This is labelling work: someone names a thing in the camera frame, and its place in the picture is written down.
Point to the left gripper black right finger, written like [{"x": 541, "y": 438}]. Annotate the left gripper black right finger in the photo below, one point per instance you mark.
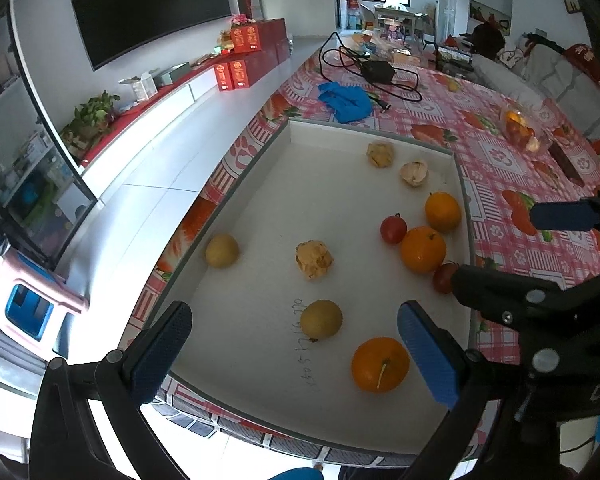
[{"x": 465, "y": 381}]

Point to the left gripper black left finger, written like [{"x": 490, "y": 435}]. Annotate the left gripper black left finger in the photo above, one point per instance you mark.
[{"x": 65, "y": 440}]

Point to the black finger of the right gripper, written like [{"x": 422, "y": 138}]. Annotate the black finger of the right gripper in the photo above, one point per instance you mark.
[
  {"x": 508, "y": 299},
  {"x": 582, "y": 215}
]

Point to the small red cherry tomato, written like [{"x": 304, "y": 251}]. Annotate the small red cherry tomato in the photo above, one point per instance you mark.
[{"x": 442, "y": 278}]

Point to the orange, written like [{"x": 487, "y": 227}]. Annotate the orange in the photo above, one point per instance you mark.
[
  {"x": 442, "y": 212},
  {"x": 380, "y": 365},
  {"x": 422, "y": 250}
]

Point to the tan walnut front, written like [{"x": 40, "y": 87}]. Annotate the tan walnut front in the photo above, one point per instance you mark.
[{"x": 414, "y": 173}]

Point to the tan walnut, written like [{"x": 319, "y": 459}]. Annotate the tan walnut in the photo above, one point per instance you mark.
[
  {"x": 414, "y": 173},
  {"x": 380, "y": 154}
]

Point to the brown kiwi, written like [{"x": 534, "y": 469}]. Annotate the brown kiwi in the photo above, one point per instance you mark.
[
  {"x": 222, "y": 251},
  {"x": 321, "y": 319}
]

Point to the large tan round fruit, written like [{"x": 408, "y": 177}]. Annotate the large tan round fruit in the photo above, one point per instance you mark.
[{"x": 313, "y": 259}]

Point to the dark red phone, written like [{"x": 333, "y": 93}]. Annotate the dark red phone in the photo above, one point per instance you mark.
[{"x": 565, "y": 164}]

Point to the clear glass fruit bowl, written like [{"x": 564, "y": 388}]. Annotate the clear glass fruit bowl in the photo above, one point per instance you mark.
[{"x": 524, "y": 132}]

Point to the pink plastic stool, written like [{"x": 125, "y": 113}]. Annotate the pink plastic stool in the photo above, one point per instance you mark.
[{"x": 36, "y": 306}]

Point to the grey sofa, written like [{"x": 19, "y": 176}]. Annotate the grey sofa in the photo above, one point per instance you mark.
[{"x": 573, "y": 91}]

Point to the red embroidered cushion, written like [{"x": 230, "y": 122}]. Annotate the red embroidered cushion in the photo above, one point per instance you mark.
[{"x": 582, "y": 57}]

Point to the small fruit far table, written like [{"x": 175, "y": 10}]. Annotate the small fruit far table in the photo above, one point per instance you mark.
[{"x": 453, "y": 85}]

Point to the person in black seated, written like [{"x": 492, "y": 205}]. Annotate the person in black seated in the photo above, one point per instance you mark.
[{"x": 487, "y": 41}]

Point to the white shallow box tray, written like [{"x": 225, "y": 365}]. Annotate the white shallow box tray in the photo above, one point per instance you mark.
[{"x": 246, "y": 352}]

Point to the black power adapter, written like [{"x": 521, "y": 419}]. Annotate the black power adapter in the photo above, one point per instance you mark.
[{"x": 377, "y": 72}]

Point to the blue crumpled glove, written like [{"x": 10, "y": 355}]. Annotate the blue crumpled glove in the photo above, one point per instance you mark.
[{"x": 348, "y": 103}]

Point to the green potted plant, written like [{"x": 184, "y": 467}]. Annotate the green potted plant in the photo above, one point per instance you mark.
[{"x": 91, "y": 121}]

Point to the red gift boxes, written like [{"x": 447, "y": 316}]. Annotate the red gift boxes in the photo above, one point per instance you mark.
[{"x": 256, "y": 48}]

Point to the black wall television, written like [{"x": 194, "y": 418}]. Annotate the black wall television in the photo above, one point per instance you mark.
[{"x": 145, "y": 5}]

